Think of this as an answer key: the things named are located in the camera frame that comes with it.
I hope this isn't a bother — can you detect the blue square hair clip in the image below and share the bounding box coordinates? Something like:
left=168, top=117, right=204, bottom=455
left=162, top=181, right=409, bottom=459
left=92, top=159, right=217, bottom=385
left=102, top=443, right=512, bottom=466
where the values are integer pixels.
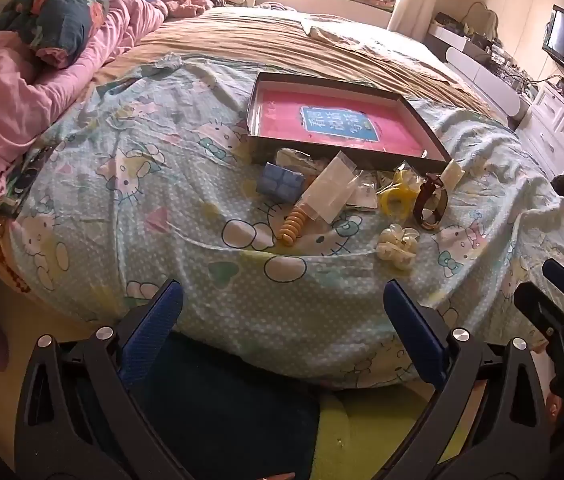
left=257, top=162, right=305, bottom=198

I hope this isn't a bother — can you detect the dark floral pillow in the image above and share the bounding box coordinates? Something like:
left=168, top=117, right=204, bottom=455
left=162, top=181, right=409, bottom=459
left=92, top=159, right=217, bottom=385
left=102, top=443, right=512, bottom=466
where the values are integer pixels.
left=0, top=0, right=110, bottom=68

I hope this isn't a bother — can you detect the shallow cardboard box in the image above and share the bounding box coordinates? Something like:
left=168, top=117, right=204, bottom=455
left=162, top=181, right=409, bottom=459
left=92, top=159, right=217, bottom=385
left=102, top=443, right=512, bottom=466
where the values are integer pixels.
left=246, top=72, right=453, bottom=173

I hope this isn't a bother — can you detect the green cloth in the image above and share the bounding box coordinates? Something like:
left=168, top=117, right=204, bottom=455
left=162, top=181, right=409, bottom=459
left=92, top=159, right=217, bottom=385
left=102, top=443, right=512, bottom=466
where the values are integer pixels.
left=319, top=390, right=468, bottom=480

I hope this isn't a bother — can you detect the pink quilt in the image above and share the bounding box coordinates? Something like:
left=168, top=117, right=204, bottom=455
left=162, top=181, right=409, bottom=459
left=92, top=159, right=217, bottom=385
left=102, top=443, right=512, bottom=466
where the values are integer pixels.
left=0, top=0, right=168, bottom=206

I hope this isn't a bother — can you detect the long clear bag with card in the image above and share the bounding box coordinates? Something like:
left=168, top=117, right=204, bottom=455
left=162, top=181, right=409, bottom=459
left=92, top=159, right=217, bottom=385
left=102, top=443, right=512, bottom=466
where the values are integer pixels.
left=302, top=151, right=358, bottom=223

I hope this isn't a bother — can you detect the white grey dressing table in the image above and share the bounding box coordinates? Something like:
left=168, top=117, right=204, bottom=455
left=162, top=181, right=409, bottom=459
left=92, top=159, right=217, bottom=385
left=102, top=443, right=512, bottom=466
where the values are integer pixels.
left=429, top=25, right=533, bottom=121

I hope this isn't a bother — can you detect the yellow plastic bracelet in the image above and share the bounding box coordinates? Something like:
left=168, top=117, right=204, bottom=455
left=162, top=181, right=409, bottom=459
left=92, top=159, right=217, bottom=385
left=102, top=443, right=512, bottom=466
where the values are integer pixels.
left=379, top=187, right=418, bottom=218

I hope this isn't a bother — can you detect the pink plush toy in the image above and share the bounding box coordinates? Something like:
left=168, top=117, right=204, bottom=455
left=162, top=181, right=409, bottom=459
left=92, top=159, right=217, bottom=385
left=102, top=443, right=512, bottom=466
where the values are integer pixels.
left=164, top=0, right=213, bottom=18

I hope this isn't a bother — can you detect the brown bedsheet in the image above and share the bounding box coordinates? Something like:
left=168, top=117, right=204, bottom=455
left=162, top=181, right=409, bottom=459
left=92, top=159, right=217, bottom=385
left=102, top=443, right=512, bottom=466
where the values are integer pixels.
left=97, top=7, right=493, bottom=116

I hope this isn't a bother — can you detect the small clear plastic bag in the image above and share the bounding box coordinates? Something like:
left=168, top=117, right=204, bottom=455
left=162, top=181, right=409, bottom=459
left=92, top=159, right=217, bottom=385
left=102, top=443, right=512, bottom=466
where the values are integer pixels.
left=349, top=180, right=380, bottom=211
left=276, top=147, right=333, bottom=176

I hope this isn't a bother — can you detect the brown strap wristwatch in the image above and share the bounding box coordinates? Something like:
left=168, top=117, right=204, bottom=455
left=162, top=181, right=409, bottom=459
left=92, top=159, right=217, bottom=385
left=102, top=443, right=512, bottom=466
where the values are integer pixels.
left=413, top=172, right=449, bottom=231

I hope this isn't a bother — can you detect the white drawer cabinet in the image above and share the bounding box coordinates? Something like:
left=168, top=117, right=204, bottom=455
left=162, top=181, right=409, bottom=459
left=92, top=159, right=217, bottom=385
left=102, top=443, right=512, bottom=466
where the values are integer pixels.
left=514, top=82, right=564, bottom=181

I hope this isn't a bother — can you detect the person's dark blue clothing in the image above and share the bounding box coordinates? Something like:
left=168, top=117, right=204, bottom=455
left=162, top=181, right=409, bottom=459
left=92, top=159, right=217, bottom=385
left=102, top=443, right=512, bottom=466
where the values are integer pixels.
left=127, top=332, right=320, bottom=480

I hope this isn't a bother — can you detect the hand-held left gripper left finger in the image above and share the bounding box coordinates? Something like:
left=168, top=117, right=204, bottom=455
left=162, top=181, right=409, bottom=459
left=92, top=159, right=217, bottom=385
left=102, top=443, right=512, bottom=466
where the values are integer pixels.
left=14, top=280, right=198, bottom=480

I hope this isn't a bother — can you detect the orange spiral hair tie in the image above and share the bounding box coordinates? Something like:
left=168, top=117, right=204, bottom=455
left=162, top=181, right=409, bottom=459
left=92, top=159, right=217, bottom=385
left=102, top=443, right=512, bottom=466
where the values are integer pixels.
left=278, top=207, right=310, bottom=247

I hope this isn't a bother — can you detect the pink picture book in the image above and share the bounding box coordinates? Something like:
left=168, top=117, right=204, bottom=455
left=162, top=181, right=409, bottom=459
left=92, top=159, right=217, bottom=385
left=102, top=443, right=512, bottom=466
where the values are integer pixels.
left=257, top=91, right=425, bottom=156

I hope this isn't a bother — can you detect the beige quilted small blanket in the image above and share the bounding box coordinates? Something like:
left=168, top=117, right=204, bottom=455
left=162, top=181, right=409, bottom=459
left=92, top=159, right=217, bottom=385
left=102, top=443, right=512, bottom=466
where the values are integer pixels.
left=302, top=15, right=433, bottom=61

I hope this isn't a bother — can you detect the cat printed blanket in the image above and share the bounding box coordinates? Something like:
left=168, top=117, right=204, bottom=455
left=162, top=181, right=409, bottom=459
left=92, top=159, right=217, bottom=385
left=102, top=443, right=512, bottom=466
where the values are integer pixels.
left=9, top=55, right=564, bottom=391

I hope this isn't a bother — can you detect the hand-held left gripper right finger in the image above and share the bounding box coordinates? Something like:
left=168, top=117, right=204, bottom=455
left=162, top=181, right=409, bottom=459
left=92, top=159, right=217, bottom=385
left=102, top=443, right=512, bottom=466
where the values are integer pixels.
left=383, top=279, right=550, bottom=480

